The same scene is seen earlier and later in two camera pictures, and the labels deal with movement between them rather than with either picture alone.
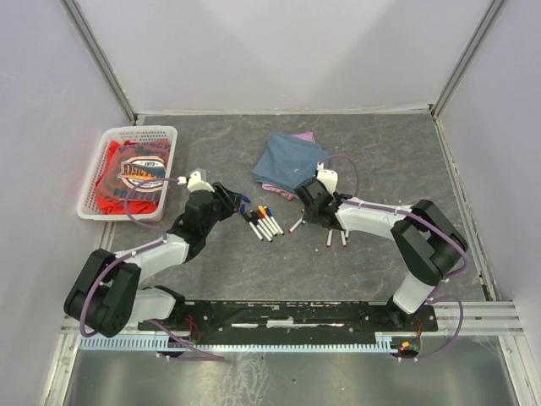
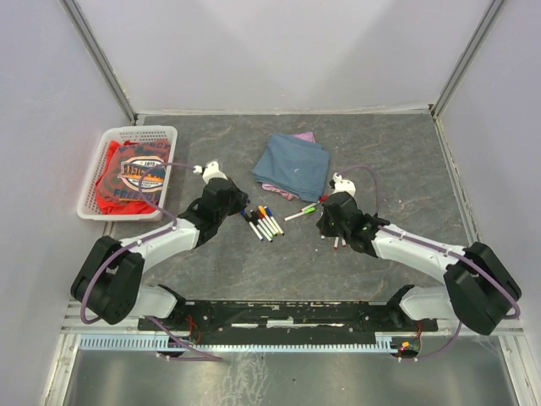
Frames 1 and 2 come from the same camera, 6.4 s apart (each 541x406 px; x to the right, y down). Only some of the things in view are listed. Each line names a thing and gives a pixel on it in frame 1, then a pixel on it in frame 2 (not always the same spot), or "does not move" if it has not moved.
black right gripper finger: x=318 y=217 -> x=342 y=230
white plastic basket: x=87 y=203 does not move
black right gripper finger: x=306 y=196 -> x=321 y=224
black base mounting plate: x=297 y=319 does not move
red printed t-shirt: x=124 y=161 does not move
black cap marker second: x=255 y=220 does not move
